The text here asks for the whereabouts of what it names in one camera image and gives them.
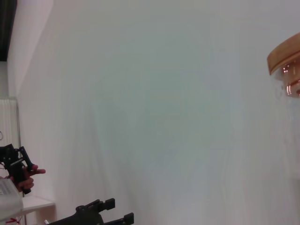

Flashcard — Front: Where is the black teleoperation handle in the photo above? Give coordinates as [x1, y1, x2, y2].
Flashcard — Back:
[0, 144, 38, 195]

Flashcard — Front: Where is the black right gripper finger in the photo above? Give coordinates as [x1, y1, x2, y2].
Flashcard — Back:
[103, 212, 135, 225]
[75, 198, 116, 214]

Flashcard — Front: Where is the black wall panel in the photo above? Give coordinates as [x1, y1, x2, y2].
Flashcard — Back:
[0, 0, 17, 61]

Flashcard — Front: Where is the white side table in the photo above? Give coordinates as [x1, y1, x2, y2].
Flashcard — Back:
[14, 196, 57, 225]

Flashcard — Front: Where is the white translucent box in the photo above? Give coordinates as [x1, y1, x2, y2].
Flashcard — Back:
[0, 178, 23, 211]

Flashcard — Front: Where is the glass water dispenser jar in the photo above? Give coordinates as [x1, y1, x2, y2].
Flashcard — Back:
[269, 60, 300, 165]

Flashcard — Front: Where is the person's bare hand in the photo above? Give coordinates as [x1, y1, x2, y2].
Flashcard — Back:
[10, 165, 46, 191]

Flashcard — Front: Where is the wooden jar lid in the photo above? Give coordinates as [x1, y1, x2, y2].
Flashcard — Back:
[267, 32, 300, 76]

